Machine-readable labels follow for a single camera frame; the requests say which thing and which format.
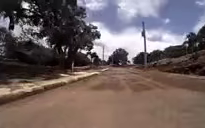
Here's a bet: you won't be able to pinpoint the small thin-trunked tree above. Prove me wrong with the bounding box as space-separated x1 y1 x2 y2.
87 51 103 67

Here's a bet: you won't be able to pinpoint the thin utility pole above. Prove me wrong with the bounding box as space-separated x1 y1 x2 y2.
101 44 106 64

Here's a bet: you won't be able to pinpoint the round dark tree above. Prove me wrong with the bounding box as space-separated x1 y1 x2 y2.
107 47 130 66

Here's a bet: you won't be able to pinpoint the brown brick road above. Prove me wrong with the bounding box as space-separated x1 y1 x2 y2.
0 66 205 128

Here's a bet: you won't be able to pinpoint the grey utility pole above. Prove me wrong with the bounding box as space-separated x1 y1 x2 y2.
140 21 148 69

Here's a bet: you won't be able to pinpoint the large dark tree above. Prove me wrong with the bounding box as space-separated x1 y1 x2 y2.
23 0 102 69

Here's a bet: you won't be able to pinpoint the dark bushes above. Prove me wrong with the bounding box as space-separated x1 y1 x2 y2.
0 23 91 68

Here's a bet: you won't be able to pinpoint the pale concrete pavement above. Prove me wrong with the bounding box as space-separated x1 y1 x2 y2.
0 67 110 108

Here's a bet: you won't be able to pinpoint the earth embankment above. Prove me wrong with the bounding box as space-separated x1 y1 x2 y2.
146 48 205 78

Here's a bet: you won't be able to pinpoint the row of trees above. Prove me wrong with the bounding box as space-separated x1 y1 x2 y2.
132 20 205 65

